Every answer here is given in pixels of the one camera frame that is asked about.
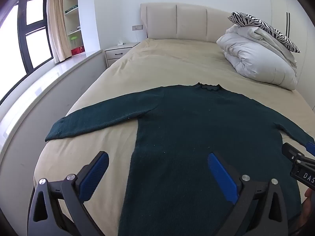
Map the white wardrobe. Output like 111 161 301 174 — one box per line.
269 0 315 99

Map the beige curtain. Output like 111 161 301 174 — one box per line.
47 0 72 64

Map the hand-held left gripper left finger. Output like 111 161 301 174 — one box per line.
27 151 109 236

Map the white window ledge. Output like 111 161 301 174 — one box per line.
0 49 107 227

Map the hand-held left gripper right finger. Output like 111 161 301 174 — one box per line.
207 152 289 236

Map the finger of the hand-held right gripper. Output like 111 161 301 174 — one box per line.
304 141 315 157
282 143 306 163

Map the white folded duvet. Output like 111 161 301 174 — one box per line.
216 25 298 90

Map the bed with beige sheet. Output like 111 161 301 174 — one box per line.
33 38 315 236

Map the cream padded headboard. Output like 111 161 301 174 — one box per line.
140 3 237 43

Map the black framed window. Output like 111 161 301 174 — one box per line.
0 0 55 104

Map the person's right hand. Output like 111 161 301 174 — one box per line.
301 188 315 227

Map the zebra print pillow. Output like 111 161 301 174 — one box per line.
228 12 301 54

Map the dark green knit sweater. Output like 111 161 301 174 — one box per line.
45 82 315 236

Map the white nightstand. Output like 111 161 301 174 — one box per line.
105 42 141 68

